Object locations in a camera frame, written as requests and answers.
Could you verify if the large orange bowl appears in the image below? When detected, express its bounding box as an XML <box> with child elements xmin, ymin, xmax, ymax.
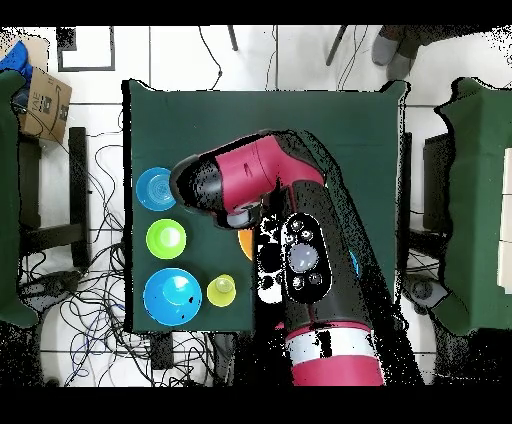
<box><xmin>237</xmin><ymin>228</ymin><xmax>256</xmax><ymax>262</ymax></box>

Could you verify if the pale translucent yellow cup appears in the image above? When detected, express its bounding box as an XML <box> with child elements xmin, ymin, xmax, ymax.
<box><xmin>206</xmin><ymin>273</ymin><xmax>238</xmax><ymax>308</ymax></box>

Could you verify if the small green bowl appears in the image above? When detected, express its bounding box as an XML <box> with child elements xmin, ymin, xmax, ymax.
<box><xmin>145</xmin><ymin>218</ymin><xmax>188</xmax><ymax>260</ymax></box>

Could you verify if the small blue bowl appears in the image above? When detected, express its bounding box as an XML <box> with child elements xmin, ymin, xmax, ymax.
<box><xmin>135</xmin><ymin>166</ymin><xmax>178</xmax><ymax>212</ymax></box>

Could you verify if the dark green table cloth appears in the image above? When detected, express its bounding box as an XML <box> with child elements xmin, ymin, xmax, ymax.
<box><xmin>121</xmin><ymin>78</ymin><xmax>409</xmax><ymax>333</ymax></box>

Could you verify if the black stand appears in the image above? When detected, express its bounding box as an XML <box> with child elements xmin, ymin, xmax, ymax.
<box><xmin>207</xmin><ymin>330</ymin><xmax>289</xmax><ymax>387</ymax></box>

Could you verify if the black power strip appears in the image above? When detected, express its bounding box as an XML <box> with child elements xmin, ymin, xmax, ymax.
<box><xmin>149</xmin><ymin>331</ymin><xmax>175</xmax><ymax>371</ymax></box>

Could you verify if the black chair base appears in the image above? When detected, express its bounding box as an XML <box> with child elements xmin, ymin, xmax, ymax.
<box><xmin>401</xmin><ymin>275</ymin><xmax>449</xmax><ymax>317</ymax></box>

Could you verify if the person's foot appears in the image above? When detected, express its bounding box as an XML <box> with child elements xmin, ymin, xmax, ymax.
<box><xmin>385</xmin><ymin>39</ymin><xmax>420</xmax><ymax>81</ymax></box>
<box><xmin>371</xmin><ymin>25</ymin><xmax>403</xmax><ymax>67</ymax></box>

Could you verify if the green cloth covered table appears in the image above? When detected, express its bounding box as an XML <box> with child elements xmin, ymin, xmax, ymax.
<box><xmin>433</xmin><ymin>76</ymin><xmax>512</xmax><ymax>337</ymax></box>
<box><xmin>0</xmin><ymin>69</ymin><xmax>39</xmax><ymax>329</ymax></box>

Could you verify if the printed cardboard box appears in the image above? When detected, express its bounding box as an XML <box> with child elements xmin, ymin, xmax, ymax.
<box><xmin>17</xmin><ymin>65</ymin><xmax>74</xmax><ymax>144</ymax></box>

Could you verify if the white box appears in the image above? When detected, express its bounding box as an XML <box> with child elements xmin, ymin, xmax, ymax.
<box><xmin>496</xmin><ymin>146</ymin><xmax>512</xmax><ymax>295</ymax></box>

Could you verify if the blue bag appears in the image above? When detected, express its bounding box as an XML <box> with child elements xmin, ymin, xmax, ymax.
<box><xmin>0</xmin><ymin>39</ymin><xmax>34</xmax><ymax>81</ymax></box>

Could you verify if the black floor cable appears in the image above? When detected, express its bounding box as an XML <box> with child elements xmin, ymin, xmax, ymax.
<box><xmin>197</xmin><ymin>25</ymin><xmax>224</xmax><ymax>91</ymax></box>

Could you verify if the black chair frame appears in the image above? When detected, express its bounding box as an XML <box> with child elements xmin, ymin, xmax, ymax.
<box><xmin>17</xmin><ymin>126</ymin><xmax>90</xmax><ymax>269</ymax></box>

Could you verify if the black square floor frame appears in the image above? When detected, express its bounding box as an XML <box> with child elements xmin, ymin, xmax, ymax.
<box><xmin>55</xmin><ymin>25</ymin><xmax>117</xmax><ymax>73</ymax></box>

